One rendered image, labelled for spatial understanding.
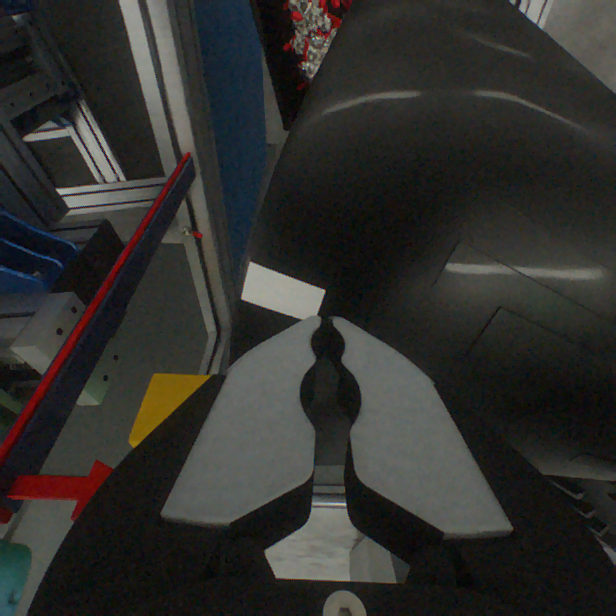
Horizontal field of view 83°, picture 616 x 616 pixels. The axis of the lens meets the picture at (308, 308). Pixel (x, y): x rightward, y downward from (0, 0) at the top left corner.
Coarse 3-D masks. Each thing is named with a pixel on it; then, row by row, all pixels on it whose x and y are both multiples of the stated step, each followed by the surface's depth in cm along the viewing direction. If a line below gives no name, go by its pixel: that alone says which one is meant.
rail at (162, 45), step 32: (128, 0) 28; (160, 0) 28; (192, 0) 33; (128, 32) 29; (160, 32) 29; (192, 32) 34; (160, 64) 32; (192, 64) 34; (160, 96) 33; (192, 96) 35; (160, 128) 35; (192, 128) 35; (192, 192) 40; (192, 224) 44; (224, 224) 50; (192, 256) 46; (224, 256) 51; (224, 288) 51; (224, 320) 55
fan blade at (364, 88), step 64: (384, 0) 10; (448, 0) 10; (320, 64) 11; (384, 64) 11; (448, 64) 10; (512, 64) 10; (576, 64) 10; (320, 128) 12; (384, 128) 11; (448, 128) 11; (512, 128) 10; (576, 128) 10; (320, 192) 12; (384, 192) 12; (448, 192) 11; (512, 192) 11; (576, 192) 11; (256, 256) 14; (320, 256) 13; (384, 256) 13; (448, 256) 12; (512, 256) 12; (576, 256) 11; (256, 320) 15; (384, 320) 14; (448, 320) 13; (512, 320) 13; (576, 320) 12; (448, 384) 15; (512, 384) 14; (576, 384) 14; (320, 448) 19; (576, 448) 17
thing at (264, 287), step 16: (256, 272) 14; (272, 272) 14; (256, 288) 14; (272, 288) 14; (288, 288) 14; (304, 288) 14; (256, 304) 15; (272, 304) 14; (288, 304) 14; (304, 304) 14
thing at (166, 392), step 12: (156, 384) 43; (168, 384) 43; (180, 384) 43; (192, 384) 43; (156, 396) 42; (168, 396) 42; (180, 396) 42; (144, 408) 41; (156, 408) 41; (168, 408) 41; (144, 420) 40; (156, 420) 40; (132, 432) 39; (144, 432) 39; (132, 444) 39
